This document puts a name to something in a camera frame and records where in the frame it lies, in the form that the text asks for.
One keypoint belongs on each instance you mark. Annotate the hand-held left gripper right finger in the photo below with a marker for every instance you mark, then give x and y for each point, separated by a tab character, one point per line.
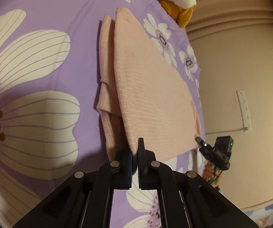
141	161

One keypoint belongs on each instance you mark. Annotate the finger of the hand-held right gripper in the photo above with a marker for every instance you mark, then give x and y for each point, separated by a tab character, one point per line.
201	143

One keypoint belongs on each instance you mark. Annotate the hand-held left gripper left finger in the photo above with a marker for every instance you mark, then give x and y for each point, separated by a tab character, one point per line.
129	161

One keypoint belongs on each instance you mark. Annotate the pink long-sleeve shirt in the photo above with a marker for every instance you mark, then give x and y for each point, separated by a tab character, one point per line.
150	95

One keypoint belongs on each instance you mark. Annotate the person's right hand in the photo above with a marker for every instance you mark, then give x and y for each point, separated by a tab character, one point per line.
208	171

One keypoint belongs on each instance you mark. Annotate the pale printed bed sheet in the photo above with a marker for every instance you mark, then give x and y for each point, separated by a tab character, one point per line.
266	211

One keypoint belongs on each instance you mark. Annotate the orange cloth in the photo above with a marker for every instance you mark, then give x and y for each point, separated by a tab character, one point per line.
183	16

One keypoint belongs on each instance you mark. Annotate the purple floral blanket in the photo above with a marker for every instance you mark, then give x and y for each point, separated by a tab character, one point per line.
67	4

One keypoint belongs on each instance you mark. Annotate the white wall power strip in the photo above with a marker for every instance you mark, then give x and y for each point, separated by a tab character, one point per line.
244	110

